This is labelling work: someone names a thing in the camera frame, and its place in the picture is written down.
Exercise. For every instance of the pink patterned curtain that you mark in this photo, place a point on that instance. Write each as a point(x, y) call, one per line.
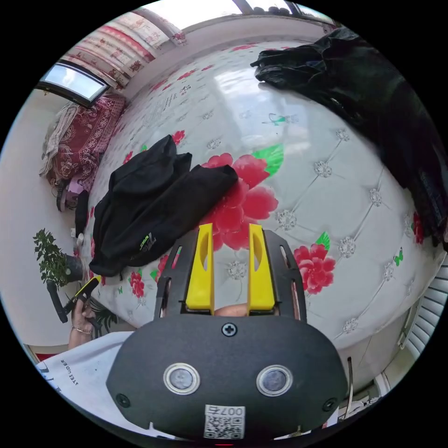
point(122, 45)

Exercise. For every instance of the black short sleeve shirt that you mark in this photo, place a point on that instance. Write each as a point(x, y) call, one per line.
point(150, 203)

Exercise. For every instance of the person's left forearm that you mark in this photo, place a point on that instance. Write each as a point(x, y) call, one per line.
point(79, 336)

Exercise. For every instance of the window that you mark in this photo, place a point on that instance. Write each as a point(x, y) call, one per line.
point(72, 81)

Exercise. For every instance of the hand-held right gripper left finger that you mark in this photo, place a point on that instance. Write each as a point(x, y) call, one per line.
point(200, 276)

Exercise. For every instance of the potted green plant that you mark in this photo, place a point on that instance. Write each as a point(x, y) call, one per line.
point(52, 260)

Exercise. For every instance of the red patterned blanket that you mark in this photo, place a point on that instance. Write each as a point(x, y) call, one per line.
point(85, 140)

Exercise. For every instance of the pile of clothes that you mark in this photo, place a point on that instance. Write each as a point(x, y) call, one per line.
point(371, 105)

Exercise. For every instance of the bed with flowered white quilt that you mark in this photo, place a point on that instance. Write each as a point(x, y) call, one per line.
point(308, 182)

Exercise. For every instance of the person's body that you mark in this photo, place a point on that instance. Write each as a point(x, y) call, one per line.
point(82, 371)

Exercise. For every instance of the person's right hand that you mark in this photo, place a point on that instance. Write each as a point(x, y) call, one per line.
point(231, 310)

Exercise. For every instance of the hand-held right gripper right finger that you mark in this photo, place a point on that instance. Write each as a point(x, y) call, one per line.
point(261, 280)

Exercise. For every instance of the person's left hand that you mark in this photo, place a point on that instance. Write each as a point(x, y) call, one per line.
point(82, 316)

